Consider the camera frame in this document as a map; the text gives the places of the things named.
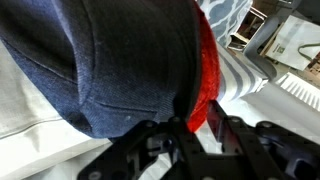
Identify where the red round disc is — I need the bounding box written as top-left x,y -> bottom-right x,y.
185,2 -> 222,134

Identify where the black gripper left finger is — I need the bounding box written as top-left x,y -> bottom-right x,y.
171,95 -> 205,162

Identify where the cream fabric sofa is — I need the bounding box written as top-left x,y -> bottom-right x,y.
0,39 -> 114,180

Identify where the white paper bag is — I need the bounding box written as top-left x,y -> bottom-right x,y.
265,14 -> 320,72

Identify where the black fedora hat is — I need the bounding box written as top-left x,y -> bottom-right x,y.
0,0 -> 203,140

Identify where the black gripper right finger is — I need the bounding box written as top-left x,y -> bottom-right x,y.
207,99 -> 255,165

